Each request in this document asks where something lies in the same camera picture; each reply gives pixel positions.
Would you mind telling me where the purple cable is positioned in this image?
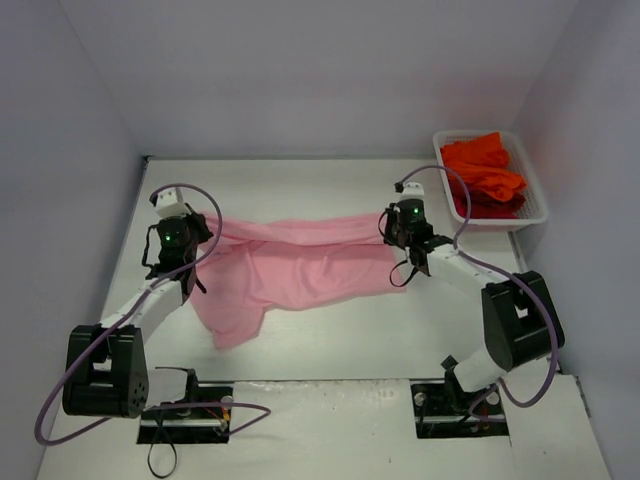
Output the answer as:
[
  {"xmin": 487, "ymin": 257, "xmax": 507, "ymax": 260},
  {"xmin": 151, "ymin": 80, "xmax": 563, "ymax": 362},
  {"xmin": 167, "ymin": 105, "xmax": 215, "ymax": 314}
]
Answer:
[
  {"xmin": 393, "ymin": 166, "xmax": 560, "ymax": 421},
  {"xmin": 33, "ymin": 184, "xmax": 272, "ymax": 446}
]

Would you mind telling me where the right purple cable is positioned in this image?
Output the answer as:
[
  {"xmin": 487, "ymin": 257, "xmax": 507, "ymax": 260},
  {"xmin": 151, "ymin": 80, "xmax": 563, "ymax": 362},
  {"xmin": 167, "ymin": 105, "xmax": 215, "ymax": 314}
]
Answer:
[{"xmin": 393, "ymin": 166, "xmax": 560, "ymax": 421}]

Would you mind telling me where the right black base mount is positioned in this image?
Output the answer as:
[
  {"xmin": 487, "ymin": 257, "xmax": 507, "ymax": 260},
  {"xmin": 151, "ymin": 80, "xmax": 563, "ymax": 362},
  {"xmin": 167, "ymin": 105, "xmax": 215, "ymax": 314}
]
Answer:
[{"xmin": 410, "ymin": 381, "xmax": 509, "ymax": 440}]

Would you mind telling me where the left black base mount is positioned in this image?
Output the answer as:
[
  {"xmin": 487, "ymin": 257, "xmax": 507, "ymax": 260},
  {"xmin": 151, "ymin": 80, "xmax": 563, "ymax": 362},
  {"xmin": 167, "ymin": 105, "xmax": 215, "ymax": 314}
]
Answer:
[{"xmin": 136, "ymin": 382, "xmax": 233, "ymax": 445}]

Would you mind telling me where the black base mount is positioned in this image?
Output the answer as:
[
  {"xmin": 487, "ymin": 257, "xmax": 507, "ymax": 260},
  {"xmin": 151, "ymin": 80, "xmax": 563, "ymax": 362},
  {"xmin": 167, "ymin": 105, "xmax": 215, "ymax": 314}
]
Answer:
[
  {"xmin": 410, "ymin": 381, "xmax": 509, "ymax": 440},
  {"xmin": 136, "ymin": 382, "xmax": 233, "ymax": 445}
]

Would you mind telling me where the dark red t shirt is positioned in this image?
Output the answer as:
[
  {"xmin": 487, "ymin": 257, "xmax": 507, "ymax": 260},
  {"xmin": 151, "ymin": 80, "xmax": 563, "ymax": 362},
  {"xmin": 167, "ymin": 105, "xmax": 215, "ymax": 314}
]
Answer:
[{"xmin": 453, "ymin": 194, "xmax": 526, "ymax": 219}]

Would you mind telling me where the orange t shirt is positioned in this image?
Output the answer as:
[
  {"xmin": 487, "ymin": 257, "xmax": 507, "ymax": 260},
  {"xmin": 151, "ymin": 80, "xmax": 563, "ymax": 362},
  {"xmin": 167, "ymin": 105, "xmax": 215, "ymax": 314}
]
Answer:
[{"xmin": 440, "ymin": 132, "xmax": 527, "ymax": 204}]

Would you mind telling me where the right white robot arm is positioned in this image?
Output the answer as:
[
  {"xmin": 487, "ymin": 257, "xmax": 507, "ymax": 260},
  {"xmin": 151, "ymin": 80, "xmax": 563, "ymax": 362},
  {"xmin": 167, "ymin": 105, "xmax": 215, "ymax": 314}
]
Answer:
[{"xmin": 378, "ymin": 199, "xmax": 565, "ymax": 412}]

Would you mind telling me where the white plastic basket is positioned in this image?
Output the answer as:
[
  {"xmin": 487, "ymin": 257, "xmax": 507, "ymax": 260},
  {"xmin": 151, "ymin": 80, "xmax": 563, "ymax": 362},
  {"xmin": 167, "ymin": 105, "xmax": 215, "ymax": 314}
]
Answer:
[{"xmin": 433, "ymin": 130, "xmax": 548, "ymax": 231}]

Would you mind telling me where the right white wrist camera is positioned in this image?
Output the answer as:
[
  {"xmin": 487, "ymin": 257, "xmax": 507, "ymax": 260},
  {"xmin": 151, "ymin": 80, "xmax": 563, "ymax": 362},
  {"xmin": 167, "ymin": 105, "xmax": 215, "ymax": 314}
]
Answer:
[{"xmin": 394, "ymin": 181, "xmax": 425, "ymax": 200}]

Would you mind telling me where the pink t shirt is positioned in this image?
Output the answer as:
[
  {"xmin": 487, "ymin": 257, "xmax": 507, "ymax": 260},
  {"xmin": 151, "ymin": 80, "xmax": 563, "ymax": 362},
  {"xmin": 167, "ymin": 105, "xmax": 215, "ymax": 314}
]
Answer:
[{"xmin": 190, "ymin": 213, "xmax": 402, "ymax": 349}]

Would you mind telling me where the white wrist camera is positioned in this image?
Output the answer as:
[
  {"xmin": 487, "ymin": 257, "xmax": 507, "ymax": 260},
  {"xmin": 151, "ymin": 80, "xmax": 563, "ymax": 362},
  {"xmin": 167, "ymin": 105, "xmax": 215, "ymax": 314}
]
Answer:
[
  {"xmin": 394, "ymin": 181, "xmax": 425, "ymax": 200},
  {"xmin": 150, "ymin": 187, "xmax": 190, "ymax": 219}
]

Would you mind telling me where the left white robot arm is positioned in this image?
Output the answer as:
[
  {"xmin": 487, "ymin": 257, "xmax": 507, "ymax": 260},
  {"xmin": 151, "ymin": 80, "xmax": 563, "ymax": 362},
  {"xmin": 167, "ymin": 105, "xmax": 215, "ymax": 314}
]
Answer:
[{"xmin": 62, "ymin": 206, "xmax": 214, "ymax": 418}]

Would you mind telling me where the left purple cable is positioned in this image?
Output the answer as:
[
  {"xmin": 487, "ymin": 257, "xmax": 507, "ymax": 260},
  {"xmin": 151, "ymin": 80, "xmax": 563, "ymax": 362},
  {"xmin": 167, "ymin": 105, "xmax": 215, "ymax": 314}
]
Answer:
[{"xmin": 33, "ymin": 184, "xmax": 272, "ymax": 446}]

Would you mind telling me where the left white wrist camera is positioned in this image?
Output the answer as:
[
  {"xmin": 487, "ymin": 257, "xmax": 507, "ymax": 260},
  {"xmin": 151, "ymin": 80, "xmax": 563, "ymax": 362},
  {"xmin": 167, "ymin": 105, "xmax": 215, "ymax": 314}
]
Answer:
[{"xmin": 150, "ymin": 187, "xmax": 190, "ymax": 219}]

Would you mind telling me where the thin black cable loop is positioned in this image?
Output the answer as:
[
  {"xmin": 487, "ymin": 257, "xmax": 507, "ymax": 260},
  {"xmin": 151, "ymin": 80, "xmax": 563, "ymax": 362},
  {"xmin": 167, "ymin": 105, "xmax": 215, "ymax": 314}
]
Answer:
[{"xmin": 146, "ymin": 415, "xmax": 179, "ymax": 477}]

